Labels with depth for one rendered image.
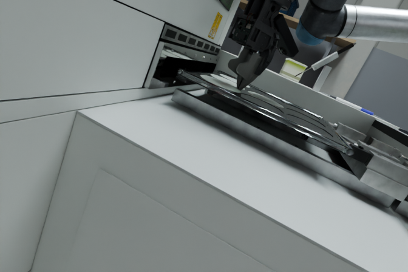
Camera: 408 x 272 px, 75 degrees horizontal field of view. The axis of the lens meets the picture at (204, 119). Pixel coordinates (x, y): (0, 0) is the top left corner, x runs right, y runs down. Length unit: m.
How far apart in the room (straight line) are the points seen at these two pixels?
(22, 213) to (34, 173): 0.07
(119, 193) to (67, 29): 0.22
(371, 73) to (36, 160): 3.33
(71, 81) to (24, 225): 0.22
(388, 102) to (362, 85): 0.31
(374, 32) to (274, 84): 0.32
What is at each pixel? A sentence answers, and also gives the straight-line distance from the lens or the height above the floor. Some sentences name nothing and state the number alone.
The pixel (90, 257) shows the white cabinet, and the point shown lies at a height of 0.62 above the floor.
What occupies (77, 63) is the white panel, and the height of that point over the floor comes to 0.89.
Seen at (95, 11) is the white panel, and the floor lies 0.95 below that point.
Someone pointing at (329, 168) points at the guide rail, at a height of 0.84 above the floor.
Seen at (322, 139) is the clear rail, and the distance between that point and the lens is 0.53.
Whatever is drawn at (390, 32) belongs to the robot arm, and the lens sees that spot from 0.79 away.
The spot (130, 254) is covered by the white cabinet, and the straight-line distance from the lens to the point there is 0.44.
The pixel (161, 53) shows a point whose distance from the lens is 0.52.
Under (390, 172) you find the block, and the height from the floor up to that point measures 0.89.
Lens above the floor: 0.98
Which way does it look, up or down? 15 degrees down
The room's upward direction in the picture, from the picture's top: 24 degrees clockwise
